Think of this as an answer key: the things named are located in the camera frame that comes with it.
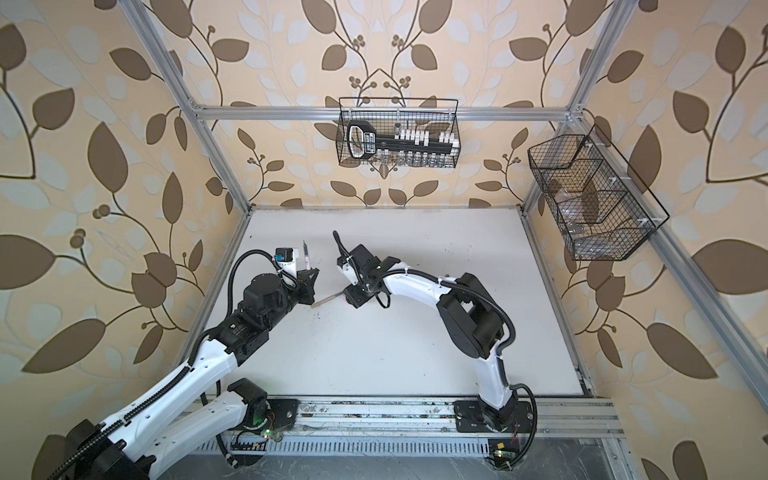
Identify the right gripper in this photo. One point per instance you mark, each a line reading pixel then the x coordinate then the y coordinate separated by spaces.
pixel 353 296

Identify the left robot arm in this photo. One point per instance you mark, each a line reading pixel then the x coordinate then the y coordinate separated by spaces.
pixel 147 437

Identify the tan pen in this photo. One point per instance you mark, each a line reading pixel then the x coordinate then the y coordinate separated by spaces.
pixel 327 299

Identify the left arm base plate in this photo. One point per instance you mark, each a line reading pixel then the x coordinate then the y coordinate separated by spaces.
pixel 270 414

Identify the side wire basket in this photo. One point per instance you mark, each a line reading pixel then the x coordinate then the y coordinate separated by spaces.
pixel 602 207

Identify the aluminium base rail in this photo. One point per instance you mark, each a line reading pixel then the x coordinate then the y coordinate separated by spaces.
pixel 388 427

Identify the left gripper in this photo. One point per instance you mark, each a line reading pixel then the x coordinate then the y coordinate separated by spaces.
pixel 305 286

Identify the black tool with sockets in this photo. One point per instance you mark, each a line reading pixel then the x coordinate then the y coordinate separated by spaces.
pixel 363 141

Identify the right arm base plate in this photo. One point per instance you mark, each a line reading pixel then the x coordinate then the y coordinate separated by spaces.
pixel 475 416

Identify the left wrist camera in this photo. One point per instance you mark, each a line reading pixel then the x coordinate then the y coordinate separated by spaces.
pixel 286 259

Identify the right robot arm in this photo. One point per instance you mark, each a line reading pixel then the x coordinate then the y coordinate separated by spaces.
pixel 475 323

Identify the back wire basket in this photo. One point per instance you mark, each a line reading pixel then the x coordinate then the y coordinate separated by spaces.
pixel 429 113

